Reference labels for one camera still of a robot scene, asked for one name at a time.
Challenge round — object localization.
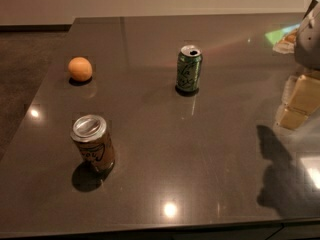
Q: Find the orange fruit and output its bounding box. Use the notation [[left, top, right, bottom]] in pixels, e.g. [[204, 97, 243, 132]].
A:
[[68, 57, 92, 82]]

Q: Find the green soda can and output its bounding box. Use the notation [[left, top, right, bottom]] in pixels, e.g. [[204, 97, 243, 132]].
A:
[[176, 45, 203, 94]]

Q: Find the orange soda can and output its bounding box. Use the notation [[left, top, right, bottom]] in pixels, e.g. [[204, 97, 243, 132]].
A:
[[70, 114, 115, 173]]

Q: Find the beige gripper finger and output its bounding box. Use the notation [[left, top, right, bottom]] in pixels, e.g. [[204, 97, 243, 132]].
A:
[[287, 75, 320, 115], [275, 105, 308, 130]]

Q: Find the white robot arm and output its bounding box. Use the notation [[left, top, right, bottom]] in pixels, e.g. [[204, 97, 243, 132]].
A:
[[273, 0, 320, 130]]

